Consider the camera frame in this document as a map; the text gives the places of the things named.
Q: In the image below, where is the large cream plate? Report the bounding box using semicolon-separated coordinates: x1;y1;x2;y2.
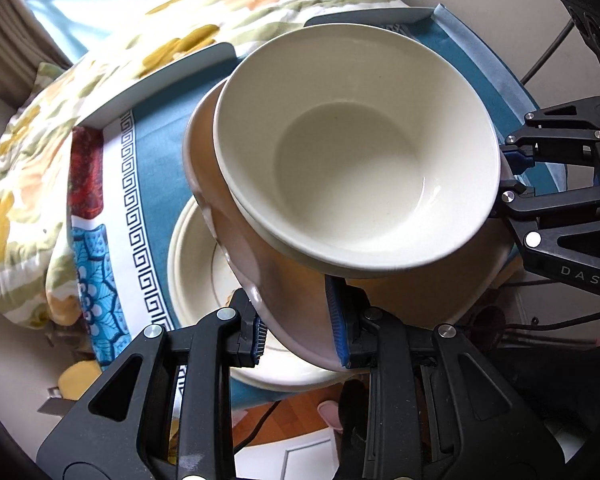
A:
168;195;343;393

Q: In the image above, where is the blue patterned tablecloth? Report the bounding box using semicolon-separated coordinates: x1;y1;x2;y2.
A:
67;4;571;411

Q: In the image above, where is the pink slipper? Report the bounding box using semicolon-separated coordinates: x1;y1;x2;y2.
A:
316;400;346;433

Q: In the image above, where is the black cable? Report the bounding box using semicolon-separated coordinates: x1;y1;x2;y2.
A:
240;397;283;448
520;22;576;86

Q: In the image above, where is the white table edge guard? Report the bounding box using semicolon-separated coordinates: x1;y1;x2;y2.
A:
77;42;238;131
304;6;435;29

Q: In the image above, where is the yellow soft object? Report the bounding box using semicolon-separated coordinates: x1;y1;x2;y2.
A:
60;360;103;401

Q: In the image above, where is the brown curtain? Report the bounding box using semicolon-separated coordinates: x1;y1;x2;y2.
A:
0;0;73;71

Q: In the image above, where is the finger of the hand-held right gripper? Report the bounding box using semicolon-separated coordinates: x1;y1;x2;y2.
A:
489;180;600;221
500;96;600;173

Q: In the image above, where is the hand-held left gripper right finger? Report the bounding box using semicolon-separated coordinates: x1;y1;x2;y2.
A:
325;276;567;480

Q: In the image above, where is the leaf print pillow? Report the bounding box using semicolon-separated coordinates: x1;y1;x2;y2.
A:
17;62;73;111

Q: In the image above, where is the small duck print plate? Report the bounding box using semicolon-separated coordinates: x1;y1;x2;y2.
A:
211;247;242;307

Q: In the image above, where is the large white plate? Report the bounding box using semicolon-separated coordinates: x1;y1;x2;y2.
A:
170;195;341;390

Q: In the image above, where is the grey metal bracket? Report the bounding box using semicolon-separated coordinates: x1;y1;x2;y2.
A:
36;385;73;417

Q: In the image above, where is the plain cream bowl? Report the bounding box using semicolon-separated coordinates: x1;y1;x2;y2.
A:
225;180;341;275

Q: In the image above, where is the cream printed bowl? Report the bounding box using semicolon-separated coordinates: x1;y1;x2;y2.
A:
213;24;502;277

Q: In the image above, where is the floral blanket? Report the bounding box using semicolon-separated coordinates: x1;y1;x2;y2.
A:
0;0;411;331

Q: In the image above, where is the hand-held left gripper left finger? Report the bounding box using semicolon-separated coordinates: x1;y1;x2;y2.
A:
36;290;267;480

